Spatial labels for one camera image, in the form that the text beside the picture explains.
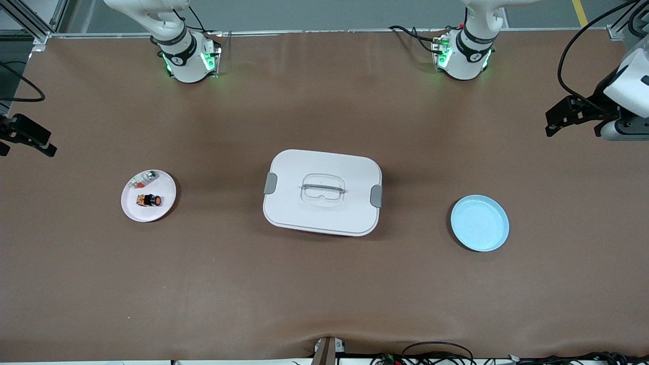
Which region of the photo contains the white lidded storage box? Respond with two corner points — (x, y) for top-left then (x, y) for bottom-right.
(263, 149), (383, 237)

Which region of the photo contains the pink round plate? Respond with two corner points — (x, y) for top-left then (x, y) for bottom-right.
(121, 169), (177, 223)

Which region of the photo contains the light blue round plate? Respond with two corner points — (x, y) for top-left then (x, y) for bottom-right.
(450, 195), (510, 252)

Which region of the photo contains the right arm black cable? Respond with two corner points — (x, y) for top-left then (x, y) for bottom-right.
(0, 61), (46, 103)

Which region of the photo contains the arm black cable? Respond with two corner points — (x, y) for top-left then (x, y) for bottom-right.
(557, 0), (640, 102)
(0, 61), (46, 103)

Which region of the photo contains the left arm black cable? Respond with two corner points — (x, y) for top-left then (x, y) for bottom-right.
(557, 0), (640, 102)

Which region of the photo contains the aluminium frame post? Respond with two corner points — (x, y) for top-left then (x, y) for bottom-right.
(606, 0), (649, 42)
(0, 0), (69, 46)

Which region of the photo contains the white silver switch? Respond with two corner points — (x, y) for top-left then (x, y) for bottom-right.
(129, 171), (159, 190)

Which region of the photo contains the black base power cable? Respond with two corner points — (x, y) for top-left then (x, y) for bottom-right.
(388, 25), (443, 54)

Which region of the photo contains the black cable bundle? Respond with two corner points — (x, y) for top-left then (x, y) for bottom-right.
(507, 351), (649, 365)

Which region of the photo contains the silver table edge rail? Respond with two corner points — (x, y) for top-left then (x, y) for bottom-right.
(48, 27), (611, 40)

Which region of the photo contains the black looped cable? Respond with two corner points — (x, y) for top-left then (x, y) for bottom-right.
(402, 341), (475, 365)

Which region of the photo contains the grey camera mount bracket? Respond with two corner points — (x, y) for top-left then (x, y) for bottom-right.
(311, 337), (346, 365)

